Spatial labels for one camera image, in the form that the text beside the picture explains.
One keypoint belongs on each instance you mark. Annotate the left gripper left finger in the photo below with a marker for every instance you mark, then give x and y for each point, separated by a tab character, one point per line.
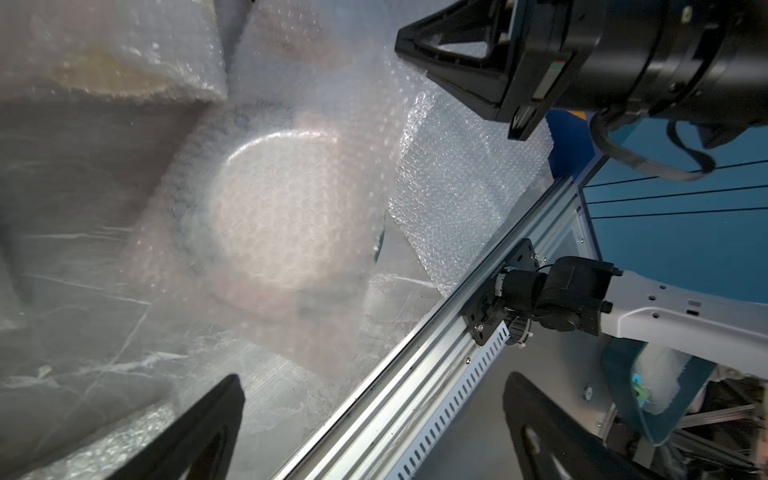
199	444

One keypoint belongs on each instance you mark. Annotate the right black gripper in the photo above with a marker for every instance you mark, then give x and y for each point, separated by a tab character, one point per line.
704	62

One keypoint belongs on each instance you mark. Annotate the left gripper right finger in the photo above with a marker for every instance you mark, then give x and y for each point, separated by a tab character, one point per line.
545	437

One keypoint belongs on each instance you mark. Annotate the bubble white blue plate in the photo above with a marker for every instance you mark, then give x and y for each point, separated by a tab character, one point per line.
269	219

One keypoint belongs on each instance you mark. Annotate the bubble wrap of yellow plate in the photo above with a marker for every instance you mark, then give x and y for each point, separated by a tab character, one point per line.
458	179

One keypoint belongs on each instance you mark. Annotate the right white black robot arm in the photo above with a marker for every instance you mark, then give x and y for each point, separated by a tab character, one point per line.
598	298

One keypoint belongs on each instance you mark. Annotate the bubble wrapped pink plate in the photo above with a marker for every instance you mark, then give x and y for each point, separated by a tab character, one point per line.
122	407

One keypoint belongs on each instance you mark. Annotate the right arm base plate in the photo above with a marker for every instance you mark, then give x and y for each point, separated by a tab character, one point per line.
493	305

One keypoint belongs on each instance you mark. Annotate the white vented cable duct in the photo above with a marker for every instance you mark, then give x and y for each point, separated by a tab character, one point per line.
438	413

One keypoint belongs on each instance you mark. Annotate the aluminium front rail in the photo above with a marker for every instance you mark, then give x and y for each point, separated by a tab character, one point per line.
361	436

